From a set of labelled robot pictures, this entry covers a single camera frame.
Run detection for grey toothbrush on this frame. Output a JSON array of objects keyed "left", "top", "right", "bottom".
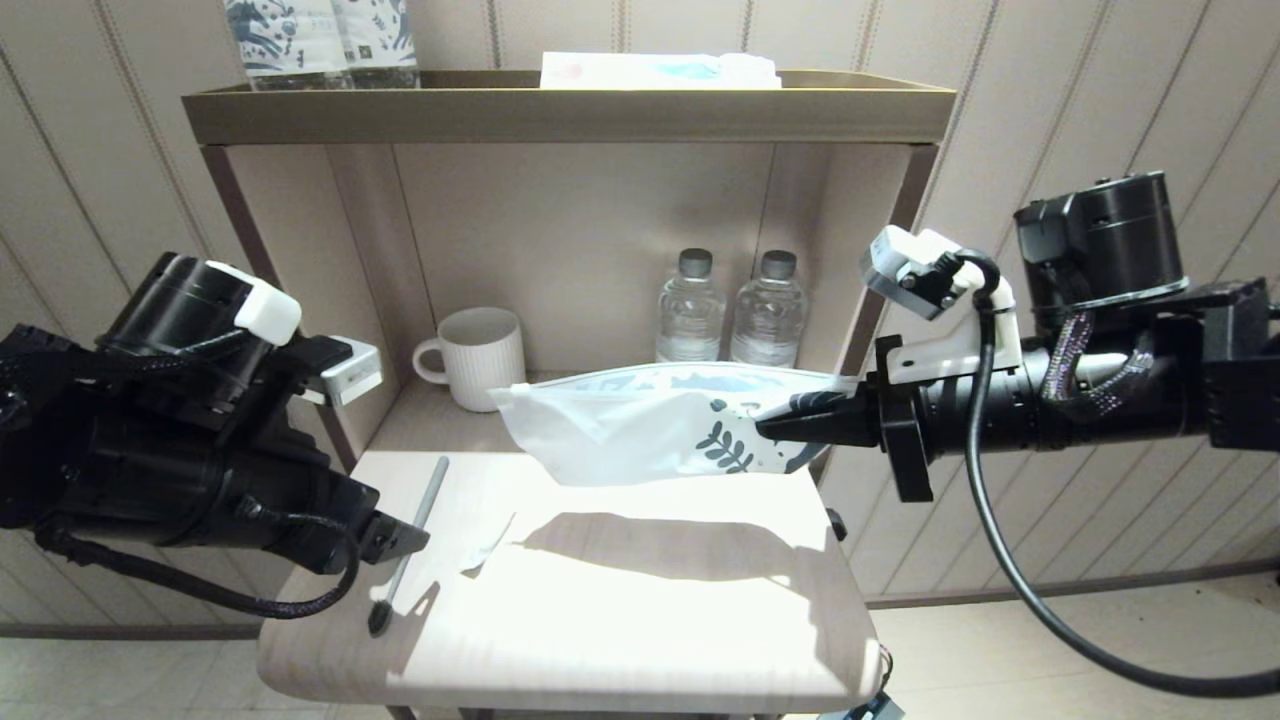
[{"left": 367, "top": 456, "right": 451, "bottom": 638}]

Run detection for white leaf-print plastic bag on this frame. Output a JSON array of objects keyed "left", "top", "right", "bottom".
[{"left": 487, "top": 362, "right": 861, "bottom": 488}]

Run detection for small clear water bottle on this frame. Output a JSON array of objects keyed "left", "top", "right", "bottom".
[
  {"left": 730, "top": 250, "right": 804, "bottom": 369},
  {"left": 655, "top": 248, "right": 726, "bottom": 366}
]

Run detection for white ribbed mug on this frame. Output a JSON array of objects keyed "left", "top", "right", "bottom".
[{"left": 413, "top": 307, "right": 527, "bottom": 413}]

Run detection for beige wooden shelf cabinet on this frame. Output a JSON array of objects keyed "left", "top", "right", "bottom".
[{"left": 200, "top": 140, "right": 941, "bottom": 716}]

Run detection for black blue connector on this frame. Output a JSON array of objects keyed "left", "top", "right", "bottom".
[{"left": 820, "top": 690, "right": 906, "bottom": 720}]

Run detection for white blue flat packet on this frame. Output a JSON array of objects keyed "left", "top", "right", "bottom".
[{"left": 540, "top": 52, "right": 783, "bottom": 91}]

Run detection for blue patterned packages on top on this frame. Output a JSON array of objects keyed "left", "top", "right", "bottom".
[{"left": 224, "top": 0, "right": 353, "bottom": 91}]

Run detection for large blue-print water bottle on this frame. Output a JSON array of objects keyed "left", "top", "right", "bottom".
[{"left": 333, "top": 0, "right": 421, "bottom": 89}]

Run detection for smooth black camera cable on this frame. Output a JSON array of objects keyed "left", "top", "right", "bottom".
[{"left": 935, "top": 250, "right": 1280, "bottom": 699}]

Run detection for braided left arm cable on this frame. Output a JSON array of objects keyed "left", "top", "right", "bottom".
[{"left": 35, "top": 500, "right": 363, "bottom": 621}]

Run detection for braided arm cable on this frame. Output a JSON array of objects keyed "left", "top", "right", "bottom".
[
  {"left": 1040, "top": 310, "right": 1156, "bottom": 421},
  {"left": 35, "top": 500, "right": 363, "bottom": 621}
]

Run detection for braided right arm cable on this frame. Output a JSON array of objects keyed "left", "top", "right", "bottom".
[{"left": 1040, "top": 310, "right": 1156, "bottom": 421}]

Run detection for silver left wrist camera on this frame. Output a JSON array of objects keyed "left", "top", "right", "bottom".
[{"left": 235, "top": 262, "right": 384, "bottom": 406}]

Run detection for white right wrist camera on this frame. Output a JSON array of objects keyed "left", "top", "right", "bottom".
[{"left": 860, "top": 226, "right": 1026, "bottom": 386}]

